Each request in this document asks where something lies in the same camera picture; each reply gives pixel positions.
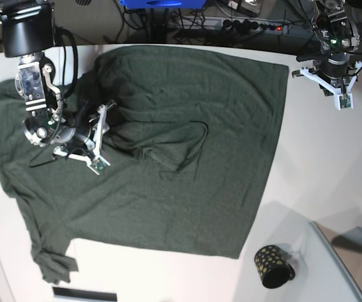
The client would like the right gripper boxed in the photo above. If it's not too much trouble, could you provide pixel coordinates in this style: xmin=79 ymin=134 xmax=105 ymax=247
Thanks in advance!
xmin=52 ymin=100 xmax=116 ymax=162

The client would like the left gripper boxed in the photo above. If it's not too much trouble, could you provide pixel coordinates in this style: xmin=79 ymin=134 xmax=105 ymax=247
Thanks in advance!
xmin=292 ymin=53 xmax=362 ymax=96

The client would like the dark green t-shirt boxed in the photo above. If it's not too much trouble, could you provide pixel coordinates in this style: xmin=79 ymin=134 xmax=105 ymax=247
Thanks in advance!
xmin=0 ymin=45 xmax=289 ymax=284

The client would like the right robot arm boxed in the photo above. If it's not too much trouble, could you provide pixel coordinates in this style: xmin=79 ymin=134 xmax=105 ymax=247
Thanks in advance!
xmin=0 ymin=1 xmax=115 ymax=172

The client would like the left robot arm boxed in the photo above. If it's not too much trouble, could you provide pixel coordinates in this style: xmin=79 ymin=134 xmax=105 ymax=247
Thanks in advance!
xmin=292 ymin=1 xmax=362 ymax=109

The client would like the white power strip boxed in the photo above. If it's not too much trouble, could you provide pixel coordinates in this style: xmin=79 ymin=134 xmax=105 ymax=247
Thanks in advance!
xmin=176 ymin=16 xmax=295 ymax=35

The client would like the blue box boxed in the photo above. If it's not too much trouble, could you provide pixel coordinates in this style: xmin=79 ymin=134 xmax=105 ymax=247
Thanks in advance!
xmin=119 ymin=0 xmax=206 ymax=9

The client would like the white slotted plate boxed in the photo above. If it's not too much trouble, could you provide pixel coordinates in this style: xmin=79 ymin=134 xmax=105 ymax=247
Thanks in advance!
xmin=52 ymin=287 xmax=118 ymax=302

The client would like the grey tray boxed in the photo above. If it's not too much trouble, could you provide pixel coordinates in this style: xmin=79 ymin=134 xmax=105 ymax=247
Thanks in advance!
xmin=313 ymin=222 xmax=362 ymax=299

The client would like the black mug with gold dots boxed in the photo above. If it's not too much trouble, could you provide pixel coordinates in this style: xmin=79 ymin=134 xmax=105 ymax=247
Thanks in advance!
xmin=254 ymin=245 xmax=295 ymax=289

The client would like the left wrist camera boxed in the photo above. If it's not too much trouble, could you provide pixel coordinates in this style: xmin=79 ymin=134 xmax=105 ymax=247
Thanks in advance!
xmin=334 ymin=93 xmax=354 ymax=110

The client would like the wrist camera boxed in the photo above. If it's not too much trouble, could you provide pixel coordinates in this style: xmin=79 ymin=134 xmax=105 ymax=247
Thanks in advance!
xmin=334 ymin=93 xmax=354 ymax=110
xmin=87 ymin=156 xmax=111 ymax=176

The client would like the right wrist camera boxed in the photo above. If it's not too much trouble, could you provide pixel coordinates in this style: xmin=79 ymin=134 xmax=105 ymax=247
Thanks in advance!
xmin=87 ymin=156 xmax=111 ymax=176

